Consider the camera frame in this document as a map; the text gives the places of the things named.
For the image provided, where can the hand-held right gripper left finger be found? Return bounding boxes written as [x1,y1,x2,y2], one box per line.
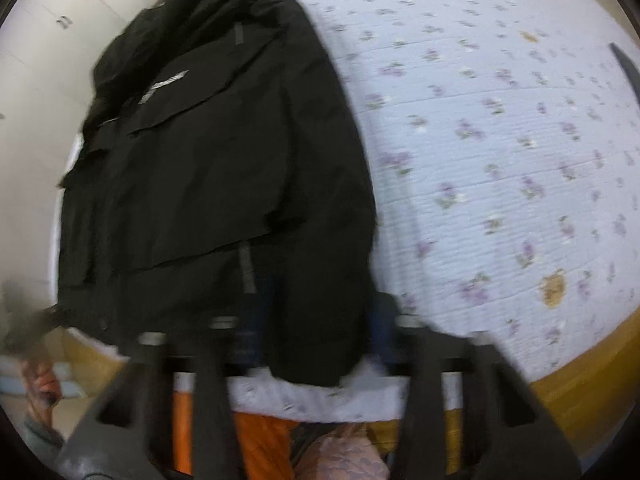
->
[54,280,273,480]

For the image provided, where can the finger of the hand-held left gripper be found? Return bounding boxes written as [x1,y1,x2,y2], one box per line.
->
[2,304,70,356]

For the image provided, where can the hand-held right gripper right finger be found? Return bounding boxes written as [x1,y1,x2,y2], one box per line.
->
[367,292,583,480]

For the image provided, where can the black hooded jacket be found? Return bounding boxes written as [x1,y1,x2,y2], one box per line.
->
[57,0,382,389]

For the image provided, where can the person's left forearm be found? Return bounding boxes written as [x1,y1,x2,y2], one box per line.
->
[19,406,68,456]

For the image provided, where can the person's left hand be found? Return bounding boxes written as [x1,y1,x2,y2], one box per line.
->
[21,356,64,407]

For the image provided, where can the orange pants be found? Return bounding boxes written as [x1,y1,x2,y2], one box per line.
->
[172,392,303,480]

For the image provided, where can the pink patterned cloth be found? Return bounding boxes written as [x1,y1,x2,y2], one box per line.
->
[294,423,392,480]

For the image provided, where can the bed with floral bedspread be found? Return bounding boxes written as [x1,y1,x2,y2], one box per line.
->
[50,0,640,458]

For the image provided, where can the white wardrobe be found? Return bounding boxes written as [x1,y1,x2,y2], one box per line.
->
[0,0,163,311]

